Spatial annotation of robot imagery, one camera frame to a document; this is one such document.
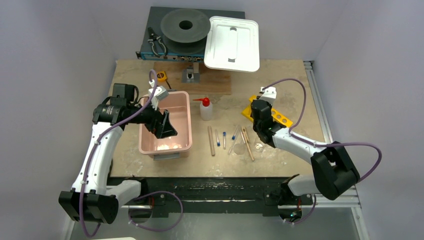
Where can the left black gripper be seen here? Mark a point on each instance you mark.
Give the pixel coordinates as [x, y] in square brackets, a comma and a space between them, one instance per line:
[156, 117]

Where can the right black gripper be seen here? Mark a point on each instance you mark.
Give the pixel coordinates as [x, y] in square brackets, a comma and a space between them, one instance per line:
[262, 124]

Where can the red capped wash bottle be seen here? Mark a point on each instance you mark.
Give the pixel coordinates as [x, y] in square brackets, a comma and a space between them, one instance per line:
[206, 108]

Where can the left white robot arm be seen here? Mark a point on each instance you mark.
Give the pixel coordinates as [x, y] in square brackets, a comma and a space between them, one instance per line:
[89, 199]

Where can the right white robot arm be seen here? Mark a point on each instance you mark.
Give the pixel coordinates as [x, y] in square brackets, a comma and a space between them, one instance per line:
[333, 171]

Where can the yellow test tube rack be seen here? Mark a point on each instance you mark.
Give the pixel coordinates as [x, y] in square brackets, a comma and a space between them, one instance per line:
[277, 116]

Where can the clear petri dish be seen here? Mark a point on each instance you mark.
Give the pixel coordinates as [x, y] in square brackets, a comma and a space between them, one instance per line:
[259, 147]

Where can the pink plastic bin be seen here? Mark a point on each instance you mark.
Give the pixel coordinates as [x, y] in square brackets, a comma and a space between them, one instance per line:
[178, 105]

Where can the blue capped test tube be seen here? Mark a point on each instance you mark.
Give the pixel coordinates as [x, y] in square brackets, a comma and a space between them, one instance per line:
[217, 136]

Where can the thick wooden dowel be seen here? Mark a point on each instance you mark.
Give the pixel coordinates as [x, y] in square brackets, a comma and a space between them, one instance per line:
[211, 142]

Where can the yellow tape measure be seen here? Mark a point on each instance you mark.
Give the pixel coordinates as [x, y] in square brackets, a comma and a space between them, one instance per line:
[163, 78]

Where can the white plastic bin lid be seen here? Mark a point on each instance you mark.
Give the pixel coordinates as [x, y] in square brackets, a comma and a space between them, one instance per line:
[232, 44]

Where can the grey filament spool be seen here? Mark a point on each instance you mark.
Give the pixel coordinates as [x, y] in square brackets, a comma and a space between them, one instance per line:
[185, 31]

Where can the grey bin latch handle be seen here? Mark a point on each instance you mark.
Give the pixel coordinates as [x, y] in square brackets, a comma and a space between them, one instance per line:
[167, 156]

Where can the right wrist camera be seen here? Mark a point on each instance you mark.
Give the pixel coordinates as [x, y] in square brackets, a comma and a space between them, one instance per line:
[268, 94]

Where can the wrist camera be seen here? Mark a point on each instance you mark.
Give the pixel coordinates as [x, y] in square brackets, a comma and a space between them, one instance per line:
[157, 94]
[268, 94]

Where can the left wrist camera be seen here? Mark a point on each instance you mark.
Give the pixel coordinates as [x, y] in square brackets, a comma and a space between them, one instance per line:
[157, 94]

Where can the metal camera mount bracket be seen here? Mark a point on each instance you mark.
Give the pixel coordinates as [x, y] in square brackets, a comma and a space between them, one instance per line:
[191, 74]

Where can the black handled pliers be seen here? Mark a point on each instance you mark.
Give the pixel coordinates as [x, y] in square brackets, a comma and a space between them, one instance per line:
[154, 40]

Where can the dark network switch box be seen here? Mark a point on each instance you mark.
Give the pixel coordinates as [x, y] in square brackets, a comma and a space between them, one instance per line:
[156, 13]

